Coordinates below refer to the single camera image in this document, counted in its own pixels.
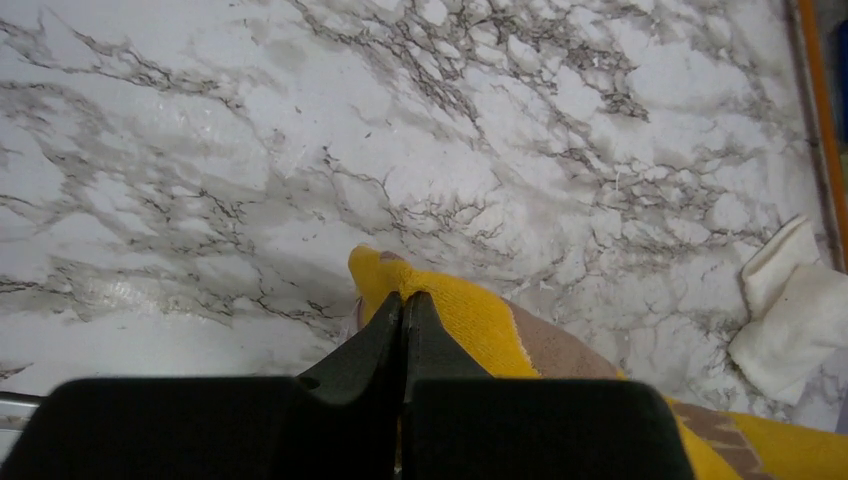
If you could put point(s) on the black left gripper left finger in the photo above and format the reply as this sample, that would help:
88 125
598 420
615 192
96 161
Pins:
337 420

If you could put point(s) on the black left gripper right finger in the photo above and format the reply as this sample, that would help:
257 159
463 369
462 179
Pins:
459 422

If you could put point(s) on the yellow brown bear towel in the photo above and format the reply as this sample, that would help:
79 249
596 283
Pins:
508 341

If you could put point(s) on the white towel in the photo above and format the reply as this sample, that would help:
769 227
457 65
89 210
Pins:
798 309

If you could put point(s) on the orange wooden shelf rack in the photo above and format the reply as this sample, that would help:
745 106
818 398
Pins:
804 13

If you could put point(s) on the blue flat object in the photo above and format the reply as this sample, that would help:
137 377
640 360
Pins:
842 51

